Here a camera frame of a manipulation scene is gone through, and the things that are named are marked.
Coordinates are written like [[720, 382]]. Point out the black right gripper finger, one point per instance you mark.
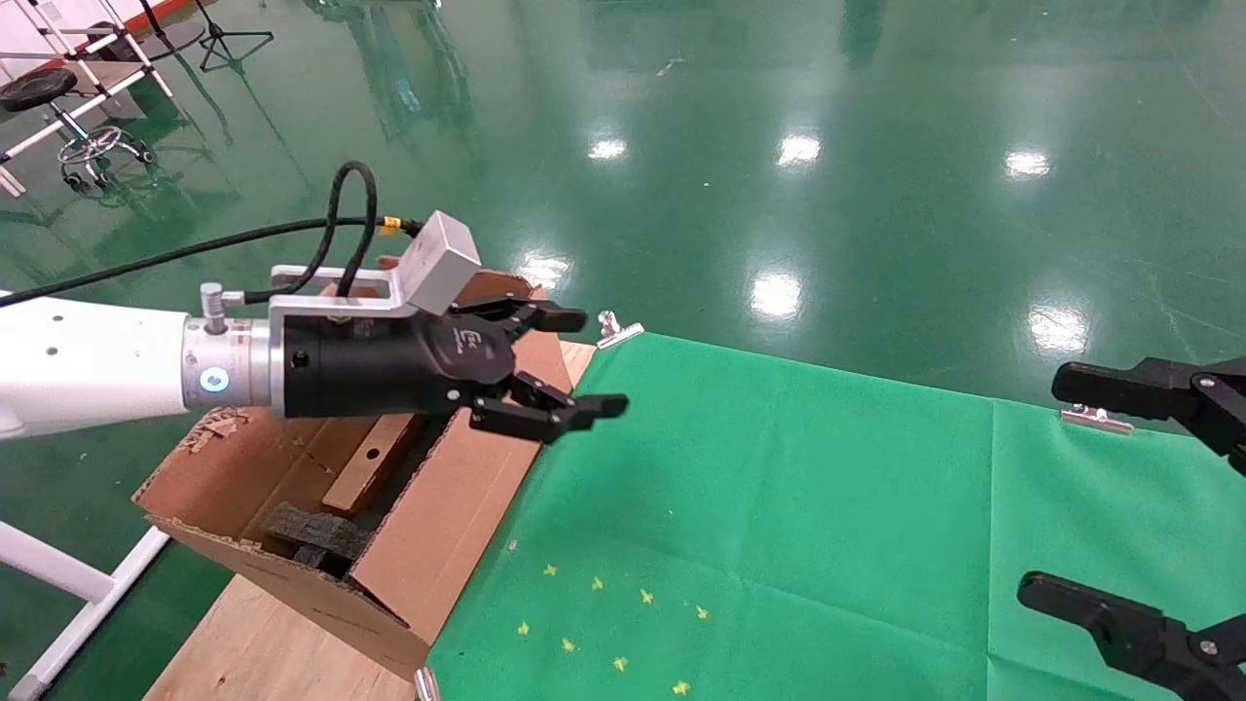
[[1149, 389], [1129, 638]]

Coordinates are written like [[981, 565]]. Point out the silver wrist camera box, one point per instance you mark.
[[443, 258]]

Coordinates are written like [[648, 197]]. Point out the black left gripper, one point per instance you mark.
[[389, 365]]

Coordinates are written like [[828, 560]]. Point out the black tripod stand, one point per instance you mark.
[[222, 35]]

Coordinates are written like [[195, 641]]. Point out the black curved pole stand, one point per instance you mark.
[[161, 41]]

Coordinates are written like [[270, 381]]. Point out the black seat swivel stool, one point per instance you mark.
[[37, 88]]

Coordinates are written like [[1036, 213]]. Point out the white metal floor frame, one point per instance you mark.
[[49, 565]]

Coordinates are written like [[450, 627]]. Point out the black foam insert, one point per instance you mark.
[[316, 535]]

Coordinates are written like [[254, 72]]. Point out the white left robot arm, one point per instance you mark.
[[88, 365]]

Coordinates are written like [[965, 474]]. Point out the small cardboard box with hole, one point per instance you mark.
[[365, 477]]

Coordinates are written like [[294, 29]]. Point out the white frame table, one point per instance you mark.
[[122, 84]]

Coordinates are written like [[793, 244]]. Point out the green table cloth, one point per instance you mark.
[[827, 506]]

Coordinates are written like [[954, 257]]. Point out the large open cardboard carton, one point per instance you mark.
[[438, 545]]

